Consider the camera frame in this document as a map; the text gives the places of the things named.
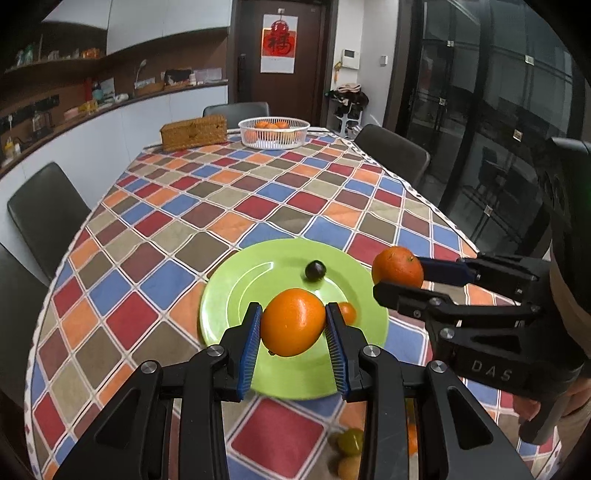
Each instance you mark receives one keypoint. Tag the wall socket strip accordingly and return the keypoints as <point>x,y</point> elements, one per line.
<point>32,110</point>

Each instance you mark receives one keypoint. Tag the red and white wall calendar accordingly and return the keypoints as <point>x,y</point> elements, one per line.
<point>278,44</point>

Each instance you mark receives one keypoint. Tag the orange in white basket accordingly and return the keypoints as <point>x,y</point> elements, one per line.
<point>249,135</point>
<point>281,124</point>
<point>262,124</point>

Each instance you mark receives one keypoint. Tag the white base cabinet with counter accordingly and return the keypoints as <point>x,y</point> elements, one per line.
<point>138,124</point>

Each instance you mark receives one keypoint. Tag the dark round plum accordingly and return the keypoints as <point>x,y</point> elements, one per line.
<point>316,271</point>

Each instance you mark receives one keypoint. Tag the hanging yellow ornament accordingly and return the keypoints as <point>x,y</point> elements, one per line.
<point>339,71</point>

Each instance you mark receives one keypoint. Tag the white upper cabinets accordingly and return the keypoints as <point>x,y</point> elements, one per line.
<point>152,23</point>

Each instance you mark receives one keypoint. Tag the white intercom panel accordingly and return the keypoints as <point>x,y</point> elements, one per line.
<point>349,59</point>

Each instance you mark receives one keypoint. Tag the dark leather dining chair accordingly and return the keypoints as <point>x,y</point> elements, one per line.
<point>392,152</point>
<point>46,217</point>
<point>235,110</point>
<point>18,323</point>

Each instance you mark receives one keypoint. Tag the shallow woven basket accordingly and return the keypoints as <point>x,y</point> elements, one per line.
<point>148,88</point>

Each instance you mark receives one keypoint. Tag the white desk lamp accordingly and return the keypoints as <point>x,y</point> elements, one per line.
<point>141,69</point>

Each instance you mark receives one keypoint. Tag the white paper stand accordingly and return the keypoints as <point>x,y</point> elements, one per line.
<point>207,75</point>

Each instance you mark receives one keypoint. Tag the white plastic basket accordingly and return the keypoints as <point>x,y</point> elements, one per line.
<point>274,141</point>

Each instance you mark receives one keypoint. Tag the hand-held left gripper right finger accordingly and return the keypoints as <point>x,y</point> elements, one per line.
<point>339,355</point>

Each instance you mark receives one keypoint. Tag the yellow container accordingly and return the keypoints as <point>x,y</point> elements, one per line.
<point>87,107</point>

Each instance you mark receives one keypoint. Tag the black framed glass sliding door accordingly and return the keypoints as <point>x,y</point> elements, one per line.
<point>485,115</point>

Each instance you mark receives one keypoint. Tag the pink box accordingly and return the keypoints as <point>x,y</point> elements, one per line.
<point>71,112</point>

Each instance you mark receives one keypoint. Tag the orange snack packets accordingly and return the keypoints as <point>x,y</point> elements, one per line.
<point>91,53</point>

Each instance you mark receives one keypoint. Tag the person's right hand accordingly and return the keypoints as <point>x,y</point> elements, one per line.
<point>526,410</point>

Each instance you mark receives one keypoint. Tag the woven wicker box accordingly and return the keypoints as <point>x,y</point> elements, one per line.
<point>194,134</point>

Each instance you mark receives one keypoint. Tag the black bag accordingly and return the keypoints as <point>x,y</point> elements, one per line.
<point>178,77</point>

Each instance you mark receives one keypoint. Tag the teal box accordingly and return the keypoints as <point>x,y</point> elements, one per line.
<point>105,88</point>

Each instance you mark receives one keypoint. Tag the large orange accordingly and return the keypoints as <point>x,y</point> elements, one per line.
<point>293,323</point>

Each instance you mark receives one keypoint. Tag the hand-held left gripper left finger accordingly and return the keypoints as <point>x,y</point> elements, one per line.
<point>247,355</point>

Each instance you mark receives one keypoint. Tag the green plate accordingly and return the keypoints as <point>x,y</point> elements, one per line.
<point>240,295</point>

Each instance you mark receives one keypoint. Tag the white rack with clothes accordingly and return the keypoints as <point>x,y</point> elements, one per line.
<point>348,99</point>

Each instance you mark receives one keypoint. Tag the orange tangerine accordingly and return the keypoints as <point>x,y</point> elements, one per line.
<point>397,267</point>
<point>412,438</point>

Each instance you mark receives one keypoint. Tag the colourful checked tablecloth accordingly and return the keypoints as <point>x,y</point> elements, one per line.
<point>184,207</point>

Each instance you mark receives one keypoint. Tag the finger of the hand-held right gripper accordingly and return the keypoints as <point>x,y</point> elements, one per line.
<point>406,302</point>
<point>445,271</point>

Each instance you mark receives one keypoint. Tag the dark brown door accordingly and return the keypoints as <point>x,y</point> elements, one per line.
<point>304,97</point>

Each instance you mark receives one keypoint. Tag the person's beige clothing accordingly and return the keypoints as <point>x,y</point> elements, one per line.
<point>572,332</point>

